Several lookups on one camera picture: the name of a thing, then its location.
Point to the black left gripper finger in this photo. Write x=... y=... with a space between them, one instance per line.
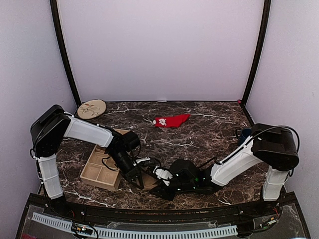
x=140 y=177
x=135 y=182

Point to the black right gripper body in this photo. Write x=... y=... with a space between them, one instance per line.
x=188 y=186

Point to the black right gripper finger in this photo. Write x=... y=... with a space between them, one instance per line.
x=158 y=191
x=168 y=196

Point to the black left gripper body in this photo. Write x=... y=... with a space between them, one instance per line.
x=118 y=159

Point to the tan ribbed sock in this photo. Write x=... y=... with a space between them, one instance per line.
x=150 y=180

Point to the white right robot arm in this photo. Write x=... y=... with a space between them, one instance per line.
x=277 y=146

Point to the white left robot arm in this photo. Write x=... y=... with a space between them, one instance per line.
x=48 y=132

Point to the wooden compartment tray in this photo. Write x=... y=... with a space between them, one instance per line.
x=100 y=170

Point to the red patterned sock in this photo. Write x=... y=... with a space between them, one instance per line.
x=174 y=121

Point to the small green circuit board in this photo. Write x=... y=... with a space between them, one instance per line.
x=80 y=229

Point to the dark blue mug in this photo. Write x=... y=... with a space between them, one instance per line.
x=242 y=135

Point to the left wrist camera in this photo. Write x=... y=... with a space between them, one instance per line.
x=133 y=147

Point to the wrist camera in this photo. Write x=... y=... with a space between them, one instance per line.
x=181 y=171
x=133 y=147

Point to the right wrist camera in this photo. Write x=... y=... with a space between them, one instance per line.
x=181 y=171

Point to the black front rail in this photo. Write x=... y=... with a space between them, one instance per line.
x=165 y=212

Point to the white slotted cable duct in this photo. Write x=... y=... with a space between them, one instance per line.
x=117 y=230

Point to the left black frame post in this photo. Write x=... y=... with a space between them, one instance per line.
x=63 y=51

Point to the black frame post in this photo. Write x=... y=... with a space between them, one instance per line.
x=258 y=52
x=63 y=51

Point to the right black frame post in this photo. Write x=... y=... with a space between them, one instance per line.
x=258 y=52

